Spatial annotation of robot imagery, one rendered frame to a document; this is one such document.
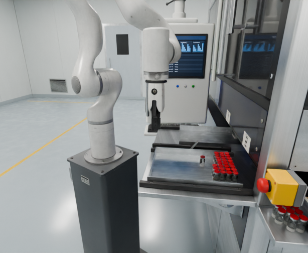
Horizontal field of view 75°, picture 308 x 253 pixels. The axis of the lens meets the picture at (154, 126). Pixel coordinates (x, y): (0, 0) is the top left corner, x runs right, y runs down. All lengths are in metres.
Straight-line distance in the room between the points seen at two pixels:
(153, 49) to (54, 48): 6.66
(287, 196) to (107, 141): 0.71
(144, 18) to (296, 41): 0.44
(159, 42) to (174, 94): 0.98
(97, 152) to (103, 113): 0.19
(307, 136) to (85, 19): 0.85
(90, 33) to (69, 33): 6.09
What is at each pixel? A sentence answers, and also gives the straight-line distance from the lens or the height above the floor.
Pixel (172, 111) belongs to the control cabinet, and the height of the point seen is 0.91.
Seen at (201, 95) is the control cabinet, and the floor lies 1.04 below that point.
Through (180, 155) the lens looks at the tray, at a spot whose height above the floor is 0.88.
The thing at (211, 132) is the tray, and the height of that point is 0.88.
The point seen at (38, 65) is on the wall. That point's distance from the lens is 7.62.
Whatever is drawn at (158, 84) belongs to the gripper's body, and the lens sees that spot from 0.66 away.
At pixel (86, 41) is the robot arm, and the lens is 0.91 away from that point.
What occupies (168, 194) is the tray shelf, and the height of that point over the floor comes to 0.88.
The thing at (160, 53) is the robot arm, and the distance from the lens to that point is 0.66.
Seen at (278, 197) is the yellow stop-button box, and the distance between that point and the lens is 0.65.
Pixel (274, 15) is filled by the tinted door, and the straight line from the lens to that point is 0.80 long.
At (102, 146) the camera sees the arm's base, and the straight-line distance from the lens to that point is 0.98.
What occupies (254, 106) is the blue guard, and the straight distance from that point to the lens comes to 0.82.
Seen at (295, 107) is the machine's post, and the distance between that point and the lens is 0.66.
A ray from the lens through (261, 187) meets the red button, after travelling 0.65.
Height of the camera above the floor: 1.34
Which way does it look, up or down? 20 degrees down
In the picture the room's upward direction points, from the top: straight up
